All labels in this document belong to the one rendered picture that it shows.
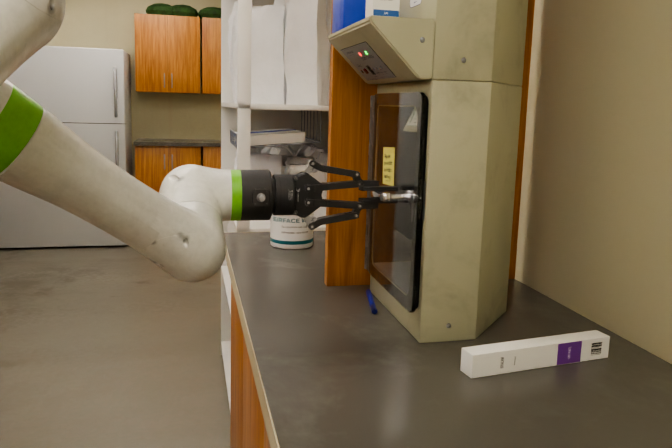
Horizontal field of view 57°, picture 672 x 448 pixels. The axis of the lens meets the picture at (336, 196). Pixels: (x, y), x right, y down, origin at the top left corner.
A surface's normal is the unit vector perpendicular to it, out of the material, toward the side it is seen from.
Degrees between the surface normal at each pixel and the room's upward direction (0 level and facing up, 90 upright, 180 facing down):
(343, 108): 90
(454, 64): 90
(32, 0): 77
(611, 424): 0
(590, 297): 90
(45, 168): 107
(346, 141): 90
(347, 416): 0
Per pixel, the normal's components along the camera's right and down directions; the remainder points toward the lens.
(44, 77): 0.23, 0.15
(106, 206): 0.51, 0.39
